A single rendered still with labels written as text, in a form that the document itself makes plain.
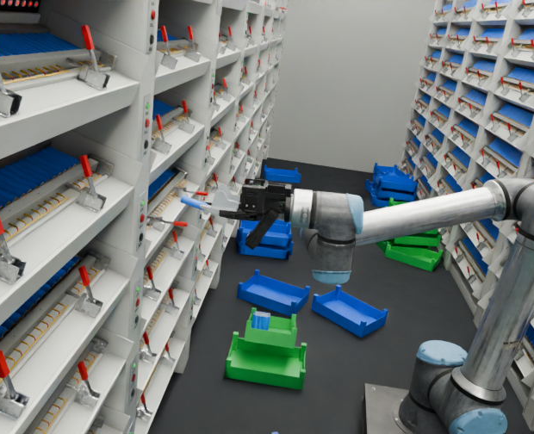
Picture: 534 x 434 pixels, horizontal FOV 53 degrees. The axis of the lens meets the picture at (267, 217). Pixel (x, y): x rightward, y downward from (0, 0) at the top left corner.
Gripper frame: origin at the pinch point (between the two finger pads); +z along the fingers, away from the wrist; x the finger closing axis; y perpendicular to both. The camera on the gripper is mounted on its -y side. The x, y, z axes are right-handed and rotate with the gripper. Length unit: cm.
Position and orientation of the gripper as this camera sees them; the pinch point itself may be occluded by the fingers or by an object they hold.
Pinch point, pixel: (206, 207)
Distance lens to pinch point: 129.4
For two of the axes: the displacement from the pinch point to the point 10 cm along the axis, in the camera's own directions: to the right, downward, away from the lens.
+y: 0.8, -9.4, -3.4
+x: -0.8, 3.3, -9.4
